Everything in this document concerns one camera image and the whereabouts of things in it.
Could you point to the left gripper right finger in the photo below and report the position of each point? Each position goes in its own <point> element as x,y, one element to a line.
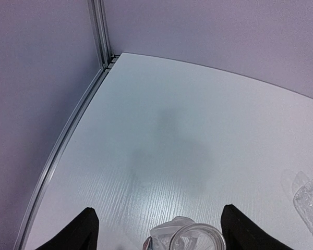
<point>240,232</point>

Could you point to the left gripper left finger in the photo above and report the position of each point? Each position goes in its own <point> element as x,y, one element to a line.
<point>81,233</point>

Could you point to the red label plastic bottle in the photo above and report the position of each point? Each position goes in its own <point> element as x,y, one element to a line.
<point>184,233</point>

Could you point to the clear crushed plastic bottle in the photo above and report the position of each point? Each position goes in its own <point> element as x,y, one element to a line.
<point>298,189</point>

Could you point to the left aluminium frame post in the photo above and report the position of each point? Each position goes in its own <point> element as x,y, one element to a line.
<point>106,56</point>

